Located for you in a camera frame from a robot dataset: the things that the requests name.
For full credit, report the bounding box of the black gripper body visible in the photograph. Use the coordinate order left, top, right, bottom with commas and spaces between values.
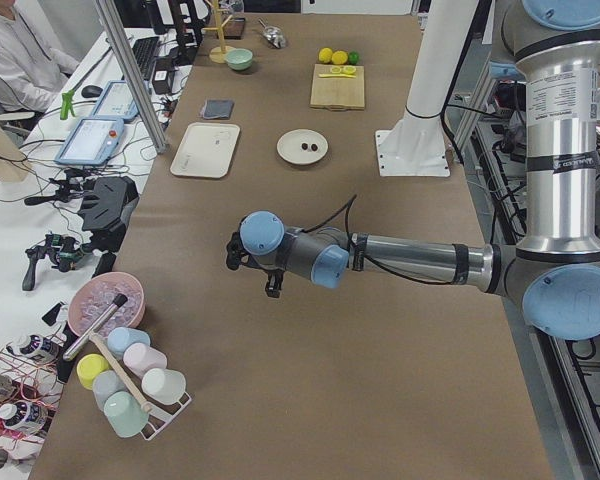
242, 252, 284, 278

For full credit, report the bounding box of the cream round plate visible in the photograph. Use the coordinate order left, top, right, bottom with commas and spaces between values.
277, 129, 329, 166

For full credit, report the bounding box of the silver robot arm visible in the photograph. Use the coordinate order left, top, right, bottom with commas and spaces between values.
226, 1, 600, 340

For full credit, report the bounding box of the cream rectangular rabbit tray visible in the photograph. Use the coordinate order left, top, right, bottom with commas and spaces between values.
170, 122, 240, 179

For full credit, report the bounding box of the pink cup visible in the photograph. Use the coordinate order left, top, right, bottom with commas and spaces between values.
123, 342, 168, 378

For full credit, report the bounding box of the white cup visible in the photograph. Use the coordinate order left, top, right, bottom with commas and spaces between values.
142, 368, 186, 405

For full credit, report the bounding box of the blue cup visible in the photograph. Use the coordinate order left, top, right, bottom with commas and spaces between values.
106, 327, 151, 359

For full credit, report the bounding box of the grey folded cloth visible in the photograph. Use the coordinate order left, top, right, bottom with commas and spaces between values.
200, 99, 234, 120

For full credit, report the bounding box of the pink bowl with ice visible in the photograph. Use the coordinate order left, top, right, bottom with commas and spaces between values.
68, 272, 146, 337

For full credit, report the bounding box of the steel muddler in bowl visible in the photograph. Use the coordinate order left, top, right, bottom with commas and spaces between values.
62, 293, 128, 362

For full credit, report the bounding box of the white cup rack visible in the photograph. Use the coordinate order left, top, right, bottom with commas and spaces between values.
140, 392, 194, 441

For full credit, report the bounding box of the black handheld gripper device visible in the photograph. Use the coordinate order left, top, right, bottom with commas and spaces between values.
21, 233, 88, 291

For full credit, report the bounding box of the grey cup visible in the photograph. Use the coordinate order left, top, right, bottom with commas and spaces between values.
92, 370, 127, 411

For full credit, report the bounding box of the bamboo cutting board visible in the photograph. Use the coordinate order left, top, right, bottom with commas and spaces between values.
310, 64, 366, 111

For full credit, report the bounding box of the yellow cup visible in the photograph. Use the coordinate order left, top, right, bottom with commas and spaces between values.
76, 353, 110, 390

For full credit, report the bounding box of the mint green cup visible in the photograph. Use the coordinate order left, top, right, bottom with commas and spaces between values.
103, 391, 149, 438

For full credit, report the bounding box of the teach pendant front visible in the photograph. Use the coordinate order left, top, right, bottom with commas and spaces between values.
54, 116, 125, 167

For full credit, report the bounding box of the teach pendant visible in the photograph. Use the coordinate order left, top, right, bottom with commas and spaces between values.
54, 116, 125, 167
91, 80, 139, 122

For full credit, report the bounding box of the yellow plastic knife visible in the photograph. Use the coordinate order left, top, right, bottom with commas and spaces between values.
318, 73, 357, 79

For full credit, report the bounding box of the mint green bowl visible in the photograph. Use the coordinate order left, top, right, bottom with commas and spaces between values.
225, 48, 254, 71

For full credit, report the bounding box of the teach pendant rear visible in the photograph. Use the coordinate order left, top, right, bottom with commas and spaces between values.
91, 80, 139, 122

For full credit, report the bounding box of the wooden mug tree stand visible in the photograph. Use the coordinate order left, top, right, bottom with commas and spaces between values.
202, 0, 234, 64

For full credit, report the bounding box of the yellow lemon lower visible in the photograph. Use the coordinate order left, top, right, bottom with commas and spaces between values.
318, 47, 333, 64

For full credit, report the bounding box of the yellow lemon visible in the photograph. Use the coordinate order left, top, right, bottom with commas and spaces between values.
330, 50, 349, 65
318, 47, 333, 64

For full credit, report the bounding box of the yellow lemon upper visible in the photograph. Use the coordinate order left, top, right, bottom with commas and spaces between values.
330, 50, 349, 65

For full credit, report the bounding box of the steel ice scoop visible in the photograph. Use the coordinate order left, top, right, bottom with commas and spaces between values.
258, 18, 287, 49

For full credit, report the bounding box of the green lime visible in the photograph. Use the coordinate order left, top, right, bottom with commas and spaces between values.
348, 51, 359, 65

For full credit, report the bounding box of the black computer mouse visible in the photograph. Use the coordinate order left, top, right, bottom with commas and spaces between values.
81, 85, 103, 98

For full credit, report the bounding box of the black keyboard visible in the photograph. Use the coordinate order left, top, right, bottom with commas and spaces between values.
132, 36, 160, 81

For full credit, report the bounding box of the green clamp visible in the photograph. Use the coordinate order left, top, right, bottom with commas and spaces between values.
59, 89, 75, 120

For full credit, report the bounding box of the seated person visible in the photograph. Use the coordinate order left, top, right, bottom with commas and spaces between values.
0, 1, 80, 112

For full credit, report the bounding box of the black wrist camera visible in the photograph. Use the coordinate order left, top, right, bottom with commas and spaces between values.
226, 231, 246, 271

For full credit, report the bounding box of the black stand mount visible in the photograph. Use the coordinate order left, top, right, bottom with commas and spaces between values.
78, 176, 139, 252

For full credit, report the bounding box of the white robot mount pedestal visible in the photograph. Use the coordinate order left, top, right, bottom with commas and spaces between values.
376, 0, 490, 177

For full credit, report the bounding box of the aluminium frame post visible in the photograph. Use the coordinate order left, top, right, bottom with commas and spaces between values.
94, 0, 167, 154

